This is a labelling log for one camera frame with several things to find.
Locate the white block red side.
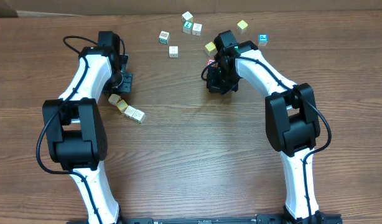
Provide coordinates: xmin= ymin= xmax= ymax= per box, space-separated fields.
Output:
xmin=108 ymin=94 xmax=121 ymax=105

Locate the yellow block letter G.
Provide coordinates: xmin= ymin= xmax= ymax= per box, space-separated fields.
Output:
xmin=116 ymin=100 xmax=128 ymax=113

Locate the white block teal side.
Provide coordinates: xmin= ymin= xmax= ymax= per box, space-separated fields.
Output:
xmin=123 ymin=106 xmax=136 ymax=119

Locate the white block green side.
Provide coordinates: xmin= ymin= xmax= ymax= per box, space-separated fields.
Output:
xmin=132 ymin=110 xmax=146 ymax=123

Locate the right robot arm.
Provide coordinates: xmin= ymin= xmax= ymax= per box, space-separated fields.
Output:
xmin=201 ymin=39 xmax=325 ymax=223

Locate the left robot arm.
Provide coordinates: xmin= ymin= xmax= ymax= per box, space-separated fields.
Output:
xmin=40 ymin=46 xmax=126 ymax=223

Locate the red letter wooden block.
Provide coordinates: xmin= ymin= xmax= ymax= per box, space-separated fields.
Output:
xmin=207 ymin=58 xmax=217 ymax=67

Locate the yellow top center block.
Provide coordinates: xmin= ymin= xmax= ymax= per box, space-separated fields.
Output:
xmin=205 ymin=42 xmax=217 ymax=57

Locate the yellow block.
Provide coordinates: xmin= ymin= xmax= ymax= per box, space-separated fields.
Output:
xmin=236 ymin=20 xmax=248 ymax=34
xmin=205 ymin=42 xmax=217 ymax=57

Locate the white block beside green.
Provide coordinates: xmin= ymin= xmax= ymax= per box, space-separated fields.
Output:
xmin=192 ymin=23 xmax=202 ymax=36

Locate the plain white wooden block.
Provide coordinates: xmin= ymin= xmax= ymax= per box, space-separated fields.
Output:
xmin=169 ymin=46 xmax=179 ymax=58

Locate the blue letter P block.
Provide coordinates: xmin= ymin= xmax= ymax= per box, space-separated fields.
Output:
xmin=258 ymin=34 xmax=268 ymax=47

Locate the yellow top far block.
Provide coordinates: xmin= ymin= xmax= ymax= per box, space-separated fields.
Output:
xmin=236 ymin=20 xmax=248 ymax=34

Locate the green letter wooden block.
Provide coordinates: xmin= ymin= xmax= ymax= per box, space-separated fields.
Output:
xmin=182 ymin=21 xmax=193 ymax=34

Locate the green sided picture block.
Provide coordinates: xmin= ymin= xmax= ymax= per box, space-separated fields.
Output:
xmin=159 ymin=30 xmax=170 ymax=44

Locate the top white wooden block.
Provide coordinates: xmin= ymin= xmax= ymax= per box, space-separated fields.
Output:
xmin=182 ymin=11 xmax=193 ymax=22

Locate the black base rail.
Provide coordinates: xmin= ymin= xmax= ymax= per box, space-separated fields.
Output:
xmin=66 ymin=213 xmax=343 ymax=224

